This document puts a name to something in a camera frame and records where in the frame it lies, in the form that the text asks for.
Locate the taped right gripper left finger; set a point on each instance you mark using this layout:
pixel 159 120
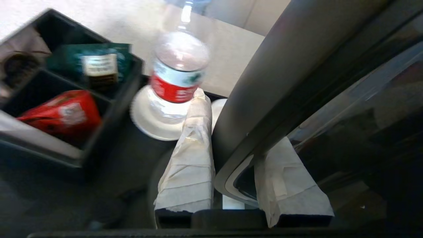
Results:
pixel 190 158

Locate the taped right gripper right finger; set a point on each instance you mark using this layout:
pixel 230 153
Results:
pixel 287 181

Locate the black electric kettle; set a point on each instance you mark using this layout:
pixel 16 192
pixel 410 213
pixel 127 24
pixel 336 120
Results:
pixel 330 82

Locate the red-capped clear water bottle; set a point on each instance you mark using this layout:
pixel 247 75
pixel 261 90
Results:
pixel 180 66

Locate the green snack packet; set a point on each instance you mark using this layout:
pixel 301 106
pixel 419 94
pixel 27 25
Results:
pixel 96 64

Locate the black sachet holder box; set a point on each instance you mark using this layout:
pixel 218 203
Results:
pixel 109 105

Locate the red sachet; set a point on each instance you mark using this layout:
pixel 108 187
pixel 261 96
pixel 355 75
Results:
pixel 62 114

